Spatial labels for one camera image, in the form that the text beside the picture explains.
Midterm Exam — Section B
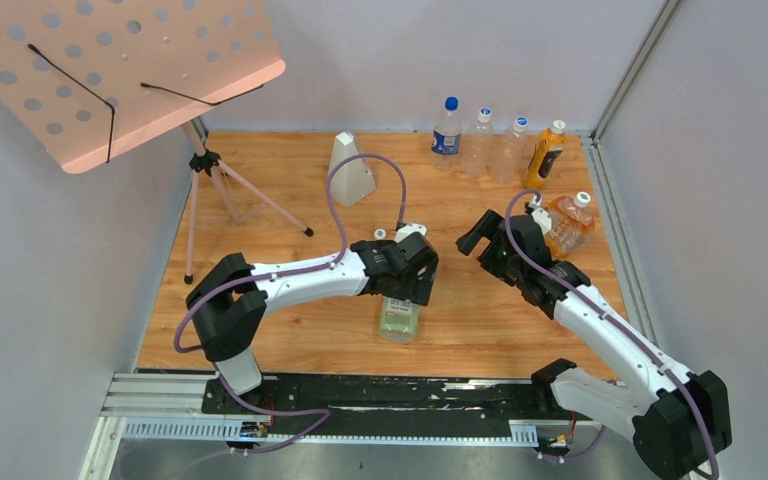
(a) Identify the purple cable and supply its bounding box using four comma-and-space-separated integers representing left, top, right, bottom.
504, 189, 722, 480
172, 152, 409, 356

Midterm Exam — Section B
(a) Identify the clear empty bottle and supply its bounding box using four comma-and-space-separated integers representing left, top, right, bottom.
489, 116, 529, 184
461, 107, 494, 178

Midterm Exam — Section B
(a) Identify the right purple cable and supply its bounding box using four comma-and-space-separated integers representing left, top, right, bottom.
504, 189, 722, 480

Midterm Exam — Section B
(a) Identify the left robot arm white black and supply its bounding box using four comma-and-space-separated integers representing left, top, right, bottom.
185, 232, 439, 413

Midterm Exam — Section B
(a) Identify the clear empty bottle right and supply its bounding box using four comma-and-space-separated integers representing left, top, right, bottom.
489, 116, 529, 184

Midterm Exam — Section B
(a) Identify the orange juice bottle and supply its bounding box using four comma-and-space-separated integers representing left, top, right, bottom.
523, 120, 566, 189

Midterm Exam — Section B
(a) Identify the white green label bottle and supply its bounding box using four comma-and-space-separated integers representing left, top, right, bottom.
378, 297, 421, 343

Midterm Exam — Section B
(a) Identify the beige metronome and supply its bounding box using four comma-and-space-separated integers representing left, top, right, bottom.
328, 131, 377, 207

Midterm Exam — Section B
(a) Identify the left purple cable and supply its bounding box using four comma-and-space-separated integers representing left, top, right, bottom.
172, 152, 409, 356

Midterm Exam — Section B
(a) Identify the pink music stand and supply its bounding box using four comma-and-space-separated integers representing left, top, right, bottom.
0, 1, 286, 287

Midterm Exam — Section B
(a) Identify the blue cap water bottle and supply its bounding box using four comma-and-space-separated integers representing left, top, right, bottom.
431, 96, 462, 171

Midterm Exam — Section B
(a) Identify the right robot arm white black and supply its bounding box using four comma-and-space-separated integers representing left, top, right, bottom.
456, 208, 733, 479

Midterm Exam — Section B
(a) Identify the white bottle cap green print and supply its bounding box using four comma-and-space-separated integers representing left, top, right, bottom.
573, 191, 592, 208

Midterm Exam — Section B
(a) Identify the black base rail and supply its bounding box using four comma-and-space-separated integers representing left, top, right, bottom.
102, 372, 637, 446

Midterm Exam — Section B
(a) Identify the clear empty bottle left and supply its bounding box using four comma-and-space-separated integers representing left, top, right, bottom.
461, 107, 494, 178

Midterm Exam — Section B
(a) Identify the orange label plastic bottle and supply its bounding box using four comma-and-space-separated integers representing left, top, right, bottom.
544, 195, 596, 258

